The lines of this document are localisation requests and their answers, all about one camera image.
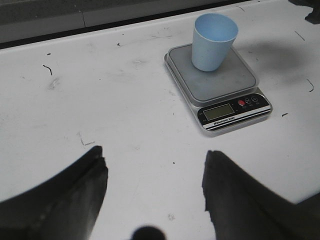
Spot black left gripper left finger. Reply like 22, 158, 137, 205
0, 145, 108, 240

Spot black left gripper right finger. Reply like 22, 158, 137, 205
202, 151, 320, 240

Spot light blue plastic cup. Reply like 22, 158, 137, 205
191, 13, 239, 72

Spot silver electronic kitchen scale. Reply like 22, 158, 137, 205
164, 44, 273, 137

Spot grey steel counter shelf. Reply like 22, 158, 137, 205
0, 0, 251, 48

